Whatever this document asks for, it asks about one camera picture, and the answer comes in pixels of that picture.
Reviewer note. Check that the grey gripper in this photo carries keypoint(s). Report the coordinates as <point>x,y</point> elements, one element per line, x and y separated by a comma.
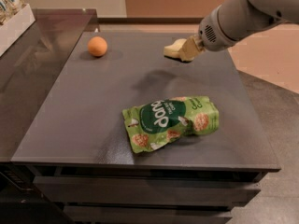
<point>211,35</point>

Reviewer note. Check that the green rice chip bag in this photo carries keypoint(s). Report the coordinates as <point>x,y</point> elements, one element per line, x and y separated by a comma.
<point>162,122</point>

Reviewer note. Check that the white snack box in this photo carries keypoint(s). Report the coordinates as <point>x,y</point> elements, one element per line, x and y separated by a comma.
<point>12,30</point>

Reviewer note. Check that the snack packets in box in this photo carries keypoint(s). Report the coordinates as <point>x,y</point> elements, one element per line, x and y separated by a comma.
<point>9,8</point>

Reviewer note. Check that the yellow sponge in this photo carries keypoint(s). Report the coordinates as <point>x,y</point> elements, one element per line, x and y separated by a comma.
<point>172,50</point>

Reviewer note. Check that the orange fruit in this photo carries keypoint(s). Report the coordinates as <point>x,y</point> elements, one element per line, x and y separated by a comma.
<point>97,46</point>

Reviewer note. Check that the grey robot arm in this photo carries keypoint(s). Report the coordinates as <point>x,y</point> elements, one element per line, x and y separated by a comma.
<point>235,20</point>

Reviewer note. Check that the grey drawer cabinet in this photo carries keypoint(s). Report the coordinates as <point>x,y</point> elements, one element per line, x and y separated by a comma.
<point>78,150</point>

